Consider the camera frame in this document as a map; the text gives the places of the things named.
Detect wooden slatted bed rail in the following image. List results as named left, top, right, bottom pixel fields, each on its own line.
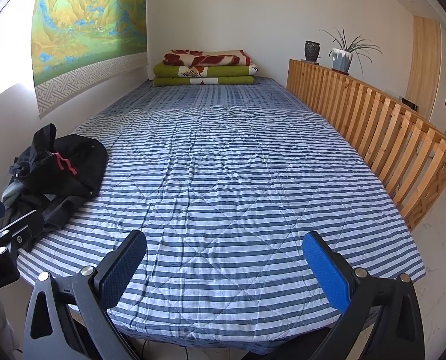
left=287, top=59, right=446, bottom=230

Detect potted spider plant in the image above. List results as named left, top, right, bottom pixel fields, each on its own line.
left=320, top=28, right=382, bottom=77

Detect light blue denim shirt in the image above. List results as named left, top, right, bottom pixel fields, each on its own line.
left=1, top=180, right=24, bottom=208

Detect wooden wardrobe panel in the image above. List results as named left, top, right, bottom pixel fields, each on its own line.
left=406, top=16, right=442, bottom=120

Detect dark ceramic pot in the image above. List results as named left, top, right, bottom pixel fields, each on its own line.
left=304, top=41, right=320, bottom=63

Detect green folded quilt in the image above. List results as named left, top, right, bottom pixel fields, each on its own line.
left=153, top=63, right=258, bottom=87

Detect blue white striped quilt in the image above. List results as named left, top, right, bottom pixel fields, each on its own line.
left=18, top=78, right=425, bottom=354

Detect landscape painting wall scroll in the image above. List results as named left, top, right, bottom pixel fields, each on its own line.
left=30, top=0, right=147, bottom=116

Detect black pants with pink waistband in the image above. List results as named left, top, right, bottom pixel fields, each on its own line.
left=4, top=124, right=109, bottom=245

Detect red floral folded blanket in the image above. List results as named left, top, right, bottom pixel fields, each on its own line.
left=163, top=49, right=251, bottom=67

